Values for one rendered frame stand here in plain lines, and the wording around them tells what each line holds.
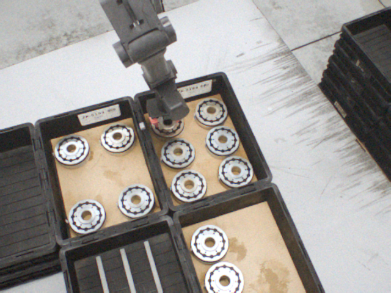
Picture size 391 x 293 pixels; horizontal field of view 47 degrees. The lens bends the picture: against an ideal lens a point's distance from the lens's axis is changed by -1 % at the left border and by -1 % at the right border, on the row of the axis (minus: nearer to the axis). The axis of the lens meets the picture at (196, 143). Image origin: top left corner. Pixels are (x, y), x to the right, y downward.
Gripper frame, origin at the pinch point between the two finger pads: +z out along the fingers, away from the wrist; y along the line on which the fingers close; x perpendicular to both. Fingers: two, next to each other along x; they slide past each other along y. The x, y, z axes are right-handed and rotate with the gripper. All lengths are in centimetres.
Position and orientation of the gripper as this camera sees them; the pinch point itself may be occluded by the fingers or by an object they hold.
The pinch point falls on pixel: (166, 122)
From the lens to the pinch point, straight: 139.3
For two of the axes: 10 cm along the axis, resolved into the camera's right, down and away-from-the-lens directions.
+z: -0.3, 5.1, 8.6
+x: -2.9, -8.3, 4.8
